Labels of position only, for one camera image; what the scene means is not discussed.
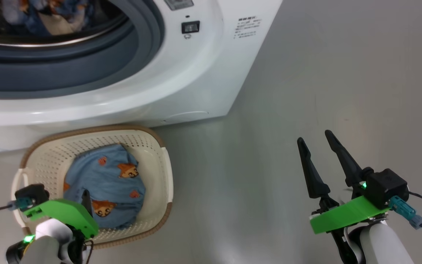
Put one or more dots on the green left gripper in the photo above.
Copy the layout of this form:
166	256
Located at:
68	212

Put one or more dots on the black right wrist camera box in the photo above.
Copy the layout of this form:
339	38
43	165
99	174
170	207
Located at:
387	187

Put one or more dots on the round white filter cover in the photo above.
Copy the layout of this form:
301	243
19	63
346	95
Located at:
189	116

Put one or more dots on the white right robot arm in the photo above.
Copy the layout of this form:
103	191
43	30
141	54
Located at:
383	245

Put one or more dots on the white front-load washing machine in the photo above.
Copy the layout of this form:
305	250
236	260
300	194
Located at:
203	73

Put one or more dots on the steel drum with laundry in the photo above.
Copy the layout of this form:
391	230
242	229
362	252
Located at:
104	25

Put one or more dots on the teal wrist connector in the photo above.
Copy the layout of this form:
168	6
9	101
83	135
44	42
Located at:
22	203
403	209

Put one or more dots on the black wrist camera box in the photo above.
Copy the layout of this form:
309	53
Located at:
387	187
33	194

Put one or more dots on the black door latch socket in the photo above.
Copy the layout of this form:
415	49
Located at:
190	27

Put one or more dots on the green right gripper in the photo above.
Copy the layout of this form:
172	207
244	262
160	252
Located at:
346	214

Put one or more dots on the grey warning sticker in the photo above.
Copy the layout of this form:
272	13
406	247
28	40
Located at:
178	3

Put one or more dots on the cream perforated laundry basket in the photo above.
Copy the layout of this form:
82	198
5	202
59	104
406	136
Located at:
152	161

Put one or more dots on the blue cartoon print garment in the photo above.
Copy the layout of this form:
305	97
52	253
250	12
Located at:
31	14
101	176

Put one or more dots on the printed text sticker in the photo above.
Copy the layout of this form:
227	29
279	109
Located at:
246	27

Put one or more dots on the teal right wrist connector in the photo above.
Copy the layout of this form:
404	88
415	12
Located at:
403	209

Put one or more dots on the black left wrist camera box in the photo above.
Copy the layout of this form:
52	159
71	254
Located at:
33	194

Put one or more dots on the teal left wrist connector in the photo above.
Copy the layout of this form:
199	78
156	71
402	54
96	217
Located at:
22	203

